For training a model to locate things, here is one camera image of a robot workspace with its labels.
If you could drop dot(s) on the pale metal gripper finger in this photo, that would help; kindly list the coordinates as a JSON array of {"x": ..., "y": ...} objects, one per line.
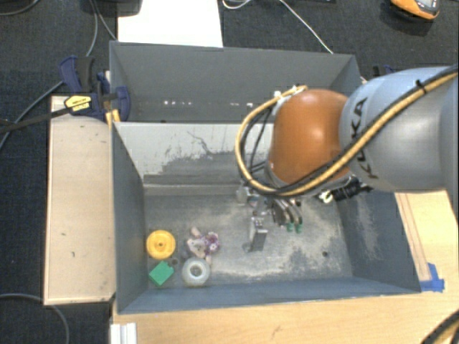
[
  {"x": 254, "y": 229},
  {"x": 261, "y": 240}
]

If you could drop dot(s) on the pink and purple toy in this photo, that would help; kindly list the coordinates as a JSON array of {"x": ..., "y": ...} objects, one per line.
[{"x": 202, "y": 244}]

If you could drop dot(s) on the yellow toy wheel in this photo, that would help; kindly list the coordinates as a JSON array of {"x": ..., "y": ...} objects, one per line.
[{"x": 161, "y": 244}]

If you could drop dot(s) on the green square block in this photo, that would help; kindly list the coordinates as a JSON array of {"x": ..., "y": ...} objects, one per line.
[{"x": 161, "y": 273}]

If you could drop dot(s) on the grey metal bin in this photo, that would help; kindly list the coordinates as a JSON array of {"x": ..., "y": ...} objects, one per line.
[{"x": 222, "y": 84}]

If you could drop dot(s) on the pale wood flat board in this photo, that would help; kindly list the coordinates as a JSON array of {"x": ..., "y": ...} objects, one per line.
[{"x": 79, "y": 206}]

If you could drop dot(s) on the black cylinder on white bracket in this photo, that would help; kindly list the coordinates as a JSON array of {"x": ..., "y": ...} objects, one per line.
[{"x": 346, "y": 191}]

